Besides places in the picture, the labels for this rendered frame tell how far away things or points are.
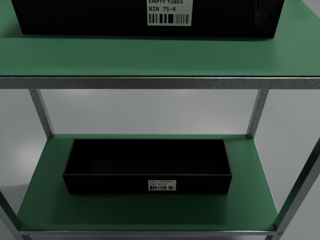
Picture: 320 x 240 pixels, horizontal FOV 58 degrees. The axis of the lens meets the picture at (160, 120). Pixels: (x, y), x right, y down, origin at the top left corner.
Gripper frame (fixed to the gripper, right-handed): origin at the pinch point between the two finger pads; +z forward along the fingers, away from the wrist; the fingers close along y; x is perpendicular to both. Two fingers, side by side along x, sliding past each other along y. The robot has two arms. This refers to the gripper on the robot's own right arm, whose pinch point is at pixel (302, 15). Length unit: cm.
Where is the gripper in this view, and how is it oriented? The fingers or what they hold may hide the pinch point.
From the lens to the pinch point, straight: 38.0
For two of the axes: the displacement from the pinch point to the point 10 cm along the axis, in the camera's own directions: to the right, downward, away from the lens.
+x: -0.1, 9.3, -3.6
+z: 0.1, 3.6, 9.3
